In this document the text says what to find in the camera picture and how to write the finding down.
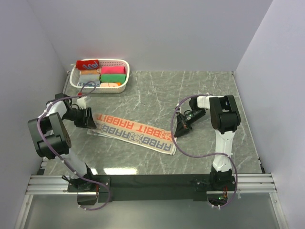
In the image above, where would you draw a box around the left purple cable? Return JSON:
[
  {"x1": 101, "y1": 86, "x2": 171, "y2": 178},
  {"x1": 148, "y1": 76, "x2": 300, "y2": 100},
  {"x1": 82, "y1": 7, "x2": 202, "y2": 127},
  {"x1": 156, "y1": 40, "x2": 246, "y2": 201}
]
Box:
[{"x1": 37, "y1": 81, "x2": 112, "y2": 212}]

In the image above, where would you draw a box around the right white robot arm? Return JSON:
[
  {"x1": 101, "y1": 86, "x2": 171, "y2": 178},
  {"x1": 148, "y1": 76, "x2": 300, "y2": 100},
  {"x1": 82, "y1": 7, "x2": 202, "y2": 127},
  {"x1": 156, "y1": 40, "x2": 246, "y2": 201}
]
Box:
[{"x1": 170, "y1": 94, "x2": 241, "y2": 190}]

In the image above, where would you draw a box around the red blue cat towel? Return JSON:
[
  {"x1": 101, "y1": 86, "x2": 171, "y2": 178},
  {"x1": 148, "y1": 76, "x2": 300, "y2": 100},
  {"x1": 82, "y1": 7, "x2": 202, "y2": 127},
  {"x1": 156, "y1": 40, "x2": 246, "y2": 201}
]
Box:
[{"x1": 76, "y1": 60, "x2": 100, "y2": 71}]

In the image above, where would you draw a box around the white printed towel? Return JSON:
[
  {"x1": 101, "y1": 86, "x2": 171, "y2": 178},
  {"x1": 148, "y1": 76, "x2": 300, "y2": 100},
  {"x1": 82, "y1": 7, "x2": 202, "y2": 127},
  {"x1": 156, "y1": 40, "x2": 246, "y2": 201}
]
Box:
[{"x1": 87, "y1": 113, "x2": 176, "y2": 155}]

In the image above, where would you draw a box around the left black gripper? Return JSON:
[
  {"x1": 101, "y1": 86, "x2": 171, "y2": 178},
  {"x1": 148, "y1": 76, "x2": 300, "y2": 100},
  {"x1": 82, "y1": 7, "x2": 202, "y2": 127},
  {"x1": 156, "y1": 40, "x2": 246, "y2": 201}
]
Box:
[{"x1": 62, "y1": 106, "x2": 97, "y2": 129}]

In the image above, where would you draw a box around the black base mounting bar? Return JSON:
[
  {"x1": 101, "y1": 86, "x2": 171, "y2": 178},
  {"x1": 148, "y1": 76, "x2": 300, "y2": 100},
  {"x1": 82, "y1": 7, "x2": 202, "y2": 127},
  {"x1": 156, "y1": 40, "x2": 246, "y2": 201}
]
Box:
[{"x1": 67, "y1": 174, "x2": 239, "y2": 203}]

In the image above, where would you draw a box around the green rolled towel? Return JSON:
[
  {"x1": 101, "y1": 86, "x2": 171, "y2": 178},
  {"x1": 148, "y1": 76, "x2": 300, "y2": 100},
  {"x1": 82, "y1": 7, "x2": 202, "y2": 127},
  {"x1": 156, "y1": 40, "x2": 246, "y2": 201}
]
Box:
[{"x1": 101, "y1": 74, "x2": 126, "y2": 84}]

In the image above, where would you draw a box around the blue patterned rolled towel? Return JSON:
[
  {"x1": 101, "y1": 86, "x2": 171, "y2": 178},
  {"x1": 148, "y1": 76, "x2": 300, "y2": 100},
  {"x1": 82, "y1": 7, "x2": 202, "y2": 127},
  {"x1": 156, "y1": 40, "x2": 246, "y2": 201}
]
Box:
[{"x1": 77, "y1": 81, "x2": 101, "y2": 87}]

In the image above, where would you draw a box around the peach rolled towel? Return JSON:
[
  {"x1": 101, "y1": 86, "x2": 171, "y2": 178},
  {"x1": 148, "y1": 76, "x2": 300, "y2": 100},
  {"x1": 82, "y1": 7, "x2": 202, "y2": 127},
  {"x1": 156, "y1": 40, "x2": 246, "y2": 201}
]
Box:
[{"x1": 100, "y1": 83, "x2": 121, "y2": 88}]

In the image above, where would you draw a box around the orange rolled towel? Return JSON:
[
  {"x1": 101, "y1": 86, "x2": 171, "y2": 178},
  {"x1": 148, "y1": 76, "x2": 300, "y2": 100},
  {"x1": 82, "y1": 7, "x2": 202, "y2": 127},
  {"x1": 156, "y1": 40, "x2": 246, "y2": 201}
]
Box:
[{"x1": 80, "y1": 69, "x2": 101, "y2": 75}]

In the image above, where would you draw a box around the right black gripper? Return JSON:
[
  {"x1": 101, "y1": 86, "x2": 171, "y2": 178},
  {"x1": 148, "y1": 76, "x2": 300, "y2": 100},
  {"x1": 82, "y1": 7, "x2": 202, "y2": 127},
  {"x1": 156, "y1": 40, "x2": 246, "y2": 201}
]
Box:
[{"x1": 175, "y1": 110, "x2": 206, "y2": 139}]

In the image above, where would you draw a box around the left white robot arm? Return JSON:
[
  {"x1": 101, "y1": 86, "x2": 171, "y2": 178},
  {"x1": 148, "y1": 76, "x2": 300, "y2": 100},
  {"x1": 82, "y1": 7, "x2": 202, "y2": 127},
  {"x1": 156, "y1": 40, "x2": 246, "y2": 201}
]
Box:
[{"x1": 28, "y1": 93, "x2": 97, "y2": 192}]

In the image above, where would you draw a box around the pink rolled towel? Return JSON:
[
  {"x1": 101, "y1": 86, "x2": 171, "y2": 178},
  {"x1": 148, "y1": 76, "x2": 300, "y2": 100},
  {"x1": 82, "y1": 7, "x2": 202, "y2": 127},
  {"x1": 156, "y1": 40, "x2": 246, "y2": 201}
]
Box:
[{"x1": 101, "y1": 65, "x2": 126, "y2": 74}]

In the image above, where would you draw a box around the grey rolled towel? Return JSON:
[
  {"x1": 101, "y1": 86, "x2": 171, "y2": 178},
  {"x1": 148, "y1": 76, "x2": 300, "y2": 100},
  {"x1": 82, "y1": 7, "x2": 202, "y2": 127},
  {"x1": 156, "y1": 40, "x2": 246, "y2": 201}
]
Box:
[{"x1": 79, "y1": 74, "x2": 100, "y2": 83}]

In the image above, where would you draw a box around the aluminium front rail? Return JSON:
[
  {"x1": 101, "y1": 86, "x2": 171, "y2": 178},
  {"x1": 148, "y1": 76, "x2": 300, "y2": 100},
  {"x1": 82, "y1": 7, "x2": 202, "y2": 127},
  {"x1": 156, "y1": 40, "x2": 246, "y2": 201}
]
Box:
[{"x1": 25, "y1": 174, "x2": 277, "y2": 195}]

